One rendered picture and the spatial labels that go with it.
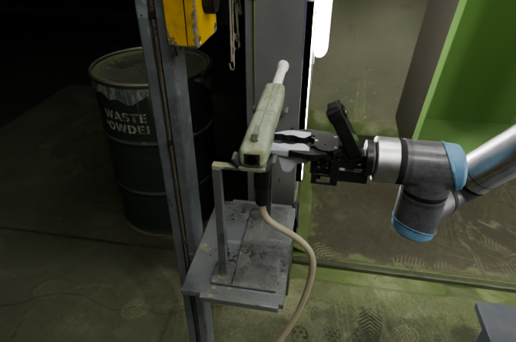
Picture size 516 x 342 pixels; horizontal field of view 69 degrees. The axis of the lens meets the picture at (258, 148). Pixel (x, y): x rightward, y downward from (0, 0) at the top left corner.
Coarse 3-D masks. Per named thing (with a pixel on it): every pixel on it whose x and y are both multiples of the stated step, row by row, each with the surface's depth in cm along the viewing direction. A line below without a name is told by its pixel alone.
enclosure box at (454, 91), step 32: (448, 0) 140; (480, 0) 161; (512, 0) 160; (448, 32) 138; (480, 32) 171; (512, 32) 169; (416, 64) 175; (448, 64) 183; (480, 64) 181; (512, 64) 179; (416, 96) 171; (448, 96) 196; (480, 96) 193; (512, 96) 191; (416, 128) 170; (448, 128) 200; (480, 128) 200
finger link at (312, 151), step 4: (312, 148) 72; (292, 152) 71; (296, 152) 71; (300, 152) 71; (304, 152) 71; (308, 152) 71; (312, 152) 71; (316, 152) 71; (320, 152) 71; (324, 152) 71; (328, 152) 72; (288, 156) 72; (292, 156) 72; (296, 156) 72; (300, 156) 71; (304, 156) 70; (308, 156) 70; (312, 156) 70; (316, 156) 70; (320, 156) 70; (324, 156) 70; (308, 160) 71; (312, 160) 71; (316, 160) 71
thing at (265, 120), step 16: (288, 64) 103; (272, 96) 81; (256, 112) 75; (272, 112) 75; (256, 128) 66; (272, 128) 70; (256, 144) 64; (240, 160) 64; (256, 160) 63; (256, 176) 78; (256, 192) 81
